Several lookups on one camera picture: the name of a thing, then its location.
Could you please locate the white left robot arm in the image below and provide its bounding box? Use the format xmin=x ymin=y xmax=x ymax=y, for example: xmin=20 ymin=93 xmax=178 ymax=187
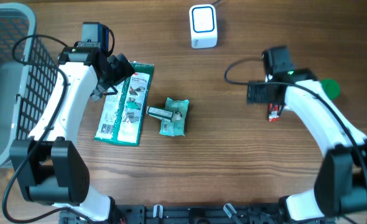
xmin=10 ymin=22 xmax=134 ymax=223

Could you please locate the grey plastic mesh basket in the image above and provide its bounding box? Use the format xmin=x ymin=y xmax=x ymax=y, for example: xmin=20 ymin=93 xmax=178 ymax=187
xmin=0 ymin=3 xmax=57 ymax=168

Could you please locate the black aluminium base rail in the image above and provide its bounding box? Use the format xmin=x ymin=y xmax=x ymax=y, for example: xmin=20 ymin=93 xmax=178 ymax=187
xmin=58 ymin=202 xmax=337 ymax=224

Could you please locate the green white medicine box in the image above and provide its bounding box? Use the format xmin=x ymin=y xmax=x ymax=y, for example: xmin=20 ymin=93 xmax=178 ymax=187
xmin=146 ymin=106 xmax=183 ymax=122

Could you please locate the mint green wipes packet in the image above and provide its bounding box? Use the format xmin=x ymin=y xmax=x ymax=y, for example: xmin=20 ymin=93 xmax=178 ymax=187
xmin=159 ymin=98 xmax=190 ymax=136

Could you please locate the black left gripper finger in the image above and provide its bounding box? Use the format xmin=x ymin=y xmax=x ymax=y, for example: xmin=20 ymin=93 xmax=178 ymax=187
xmin=108 ymin=54 xmax=136 ymax=85
xmin=90 ymin=82 xmax=118 ymax=101

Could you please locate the red sachet stick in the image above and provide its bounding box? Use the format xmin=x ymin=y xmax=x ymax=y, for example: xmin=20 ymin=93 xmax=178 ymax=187
xmin=268 ymin=103 xmax=284 ymax=122

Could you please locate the white barcode scanner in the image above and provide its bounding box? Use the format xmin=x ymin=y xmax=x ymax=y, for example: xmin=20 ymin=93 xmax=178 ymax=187
xmin=188 ymin=4 xmax=218 ymax=49

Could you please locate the green lid jar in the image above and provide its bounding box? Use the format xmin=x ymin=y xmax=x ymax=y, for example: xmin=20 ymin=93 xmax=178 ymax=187
xmin=320 ymin=79 xmax=341 ymax=100

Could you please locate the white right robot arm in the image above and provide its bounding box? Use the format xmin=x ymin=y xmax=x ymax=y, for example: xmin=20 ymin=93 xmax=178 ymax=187
xmin=248 ymin=46 xmax=367 ymax=222

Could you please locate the green glove packet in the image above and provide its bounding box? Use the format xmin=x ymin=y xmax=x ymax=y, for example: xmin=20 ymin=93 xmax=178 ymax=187
xmin=94 ymin=62 xmax=154 ymax=146

